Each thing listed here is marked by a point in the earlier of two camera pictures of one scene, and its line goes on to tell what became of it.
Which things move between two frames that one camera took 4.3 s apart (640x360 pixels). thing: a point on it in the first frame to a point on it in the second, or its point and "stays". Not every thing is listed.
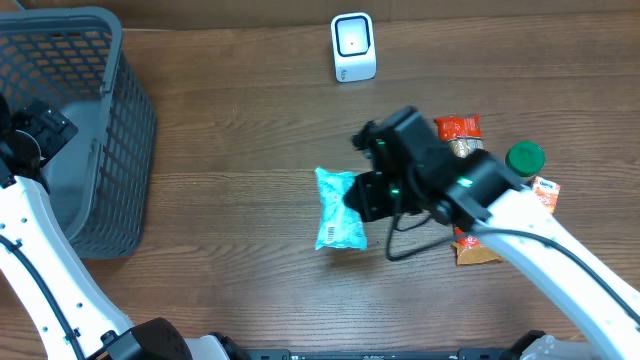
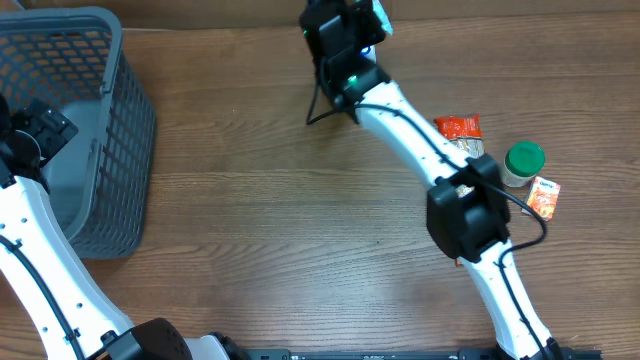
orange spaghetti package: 464,136 stays
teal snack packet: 340,223 to 379,12
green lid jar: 525,158 stays
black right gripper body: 382,188 to 355,21
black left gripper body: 45,131 stays
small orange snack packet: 547,191 stays
